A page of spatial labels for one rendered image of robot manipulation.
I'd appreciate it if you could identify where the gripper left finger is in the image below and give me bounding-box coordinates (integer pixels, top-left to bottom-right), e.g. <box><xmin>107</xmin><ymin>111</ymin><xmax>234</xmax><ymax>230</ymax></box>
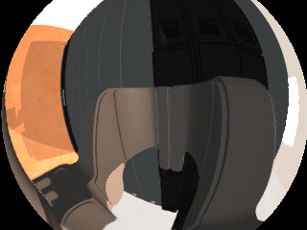
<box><xmin>32</xmin><ymin>86</ymin><xmax>172</xmax><ymax>230</ymax></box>

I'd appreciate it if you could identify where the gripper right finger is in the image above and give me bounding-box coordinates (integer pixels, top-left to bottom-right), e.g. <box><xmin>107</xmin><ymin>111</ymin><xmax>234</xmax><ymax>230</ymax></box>
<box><xmin>170</xmin><ymin>76</ymin><xmax>275</xmax><ymax>230</ymax></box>

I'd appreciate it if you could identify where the black server rack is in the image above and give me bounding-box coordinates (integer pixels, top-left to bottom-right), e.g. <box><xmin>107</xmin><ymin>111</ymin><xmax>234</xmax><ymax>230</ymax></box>
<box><xmin>60</xmin><ymin>0</ymin><xmax>290</xmax><ymax>230</ymax></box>

